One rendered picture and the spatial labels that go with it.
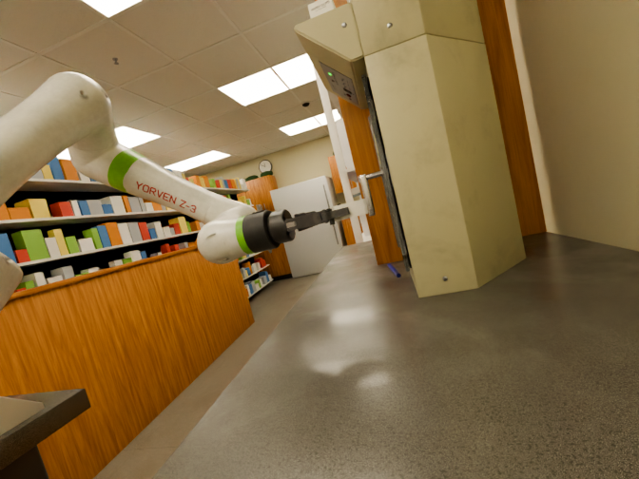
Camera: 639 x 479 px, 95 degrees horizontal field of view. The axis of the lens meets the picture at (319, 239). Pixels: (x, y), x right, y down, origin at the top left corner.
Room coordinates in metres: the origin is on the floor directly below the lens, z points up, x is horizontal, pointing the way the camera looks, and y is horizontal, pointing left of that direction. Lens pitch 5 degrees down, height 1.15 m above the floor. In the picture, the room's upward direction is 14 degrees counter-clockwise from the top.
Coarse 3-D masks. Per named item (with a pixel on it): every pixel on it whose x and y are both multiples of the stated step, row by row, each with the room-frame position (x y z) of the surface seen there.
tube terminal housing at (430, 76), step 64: (384, 0) 0.55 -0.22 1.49; (448, 0) 0.59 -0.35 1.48; (384, 64) 0.56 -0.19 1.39; (448, 64) 0.57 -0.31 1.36; (384, 128) 0.57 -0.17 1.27; (448, 128) 0.55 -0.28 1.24; (448, 192) 0.55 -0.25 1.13; (512, 192) 0.64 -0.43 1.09; (448, 256) 0.55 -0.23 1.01; (512, 256) 0.61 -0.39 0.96
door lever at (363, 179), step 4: (380, 168) 0.61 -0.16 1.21; (376, 172) 0.62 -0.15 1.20; (380, 172) 0.62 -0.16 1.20; (360, 176) 0.63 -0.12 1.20; (364, 176) 0.62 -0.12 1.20; (368, 176) 0.62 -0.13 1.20; (372, 176) 0.62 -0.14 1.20; (376, 176) 0.62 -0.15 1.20; (380, 176) 0.62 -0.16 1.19; (360, 180) 0.63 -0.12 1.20; (364, 180) 0.62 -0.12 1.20; (364, 184) 0.62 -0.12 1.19; (368, 184) 0.62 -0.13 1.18; (364, 188) 0.62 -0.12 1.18; (368, 188) 0.62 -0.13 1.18; (364, 192) 0.63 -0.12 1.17; (368, 192) 0.62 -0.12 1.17; (364, 196) 0.63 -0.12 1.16; (368, 196) 0.62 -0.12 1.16; (368, 200) 0.62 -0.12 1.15; (372, 200) 0.63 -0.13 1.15; (368, 204) 0.62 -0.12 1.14; (372, 204) 0.62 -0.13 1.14; (368, 208) 0.63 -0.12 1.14; (372, 208) 0.62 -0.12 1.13; (372, 212) 0.62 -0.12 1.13
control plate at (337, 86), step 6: (324, 66) 0.69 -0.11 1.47; (324, 72) 0.74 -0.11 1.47; (330, 72) 0.71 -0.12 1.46; (336, 72) 0.69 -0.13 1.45; (330, 78) 0.76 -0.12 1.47; (336, 78) 0.73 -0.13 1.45; (342, 78) 0.70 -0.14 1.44; (348, 78) 0.67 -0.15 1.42; (330, 84) 0.81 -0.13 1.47; (336, 84) 0.78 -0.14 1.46; (348, 84) 0.72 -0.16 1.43; (336, 90) 0.84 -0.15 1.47; (342, 90) 0.80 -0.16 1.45; (354, 90) 0.74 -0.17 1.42; (342, 96) 0.86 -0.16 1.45; (354, 96) 0.79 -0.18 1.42; (354, 102) 0.85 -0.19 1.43
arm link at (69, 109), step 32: (32, 96) 0.63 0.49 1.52; (64, 96) 0.65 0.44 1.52; (96, 96) 0.70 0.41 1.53; (0, 128) 0.55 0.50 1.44; (32, 128) 0.59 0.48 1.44; (64, 128) 0.64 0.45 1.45; (96, 128) 0.73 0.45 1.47; (0, 160) 0.53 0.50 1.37; (32, 160) 0.58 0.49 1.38; (0, 192) 0.52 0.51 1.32
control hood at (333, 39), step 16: (320, 16) 0.58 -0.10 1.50; (336, 16) 0.58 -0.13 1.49; (352, 16) 0.57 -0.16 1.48; (304, 32) 0.59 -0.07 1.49; (320, 32) 0.58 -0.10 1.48; (336, 32) 0.58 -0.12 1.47; (352, 32) 0.57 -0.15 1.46; (304, 48) 0.66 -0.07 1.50; (320, 48) 0.60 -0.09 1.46; (336, 48) 0.58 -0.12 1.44; (352, 48) 0.57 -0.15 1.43; (336, 64) 0.64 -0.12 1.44; (352, 64) 0.59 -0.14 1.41; (352, 80) 0.68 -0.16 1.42
